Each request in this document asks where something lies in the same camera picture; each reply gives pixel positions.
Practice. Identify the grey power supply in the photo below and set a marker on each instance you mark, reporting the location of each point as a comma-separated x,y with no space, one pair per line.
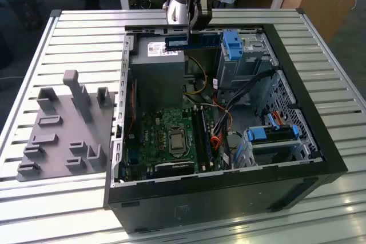
154,84

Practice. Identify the black PC case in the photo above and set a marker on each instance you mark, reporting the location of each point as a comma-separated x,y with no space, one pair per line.
228,198

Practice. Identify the silver CPU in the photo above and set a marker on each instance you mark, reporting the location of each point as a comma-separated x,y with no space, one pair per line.
177,143

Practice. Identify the grey parts rack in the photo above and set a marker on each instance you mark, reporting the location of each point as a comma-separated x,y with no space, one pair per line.
65,129

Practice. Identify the blue drive latch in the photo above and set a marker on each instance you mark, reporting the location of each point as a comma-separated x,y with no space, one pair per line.
231,44

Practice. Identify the graphics card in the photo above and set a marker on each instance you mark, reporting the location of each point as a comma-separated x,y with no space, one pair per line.
174,167

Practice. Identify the hard disk in blue carrier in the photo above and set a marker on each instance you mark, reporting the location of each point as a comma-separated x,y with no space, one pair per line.
254,135

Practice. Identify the grey metal drive cage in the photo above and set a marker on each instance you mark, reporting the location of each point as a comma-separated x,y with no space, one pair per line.
228,75

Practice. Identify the blue RAM stick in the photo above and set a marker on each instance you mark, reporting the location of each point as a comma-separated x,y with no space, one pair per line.
175,44
207,138

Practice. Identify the white power supply label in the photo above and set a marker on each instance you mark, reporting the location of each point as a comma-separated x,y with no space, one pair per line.
155,49

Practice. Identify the green motherboard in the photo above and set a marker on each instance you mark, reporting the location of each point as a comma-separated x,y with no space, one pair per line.
154,129

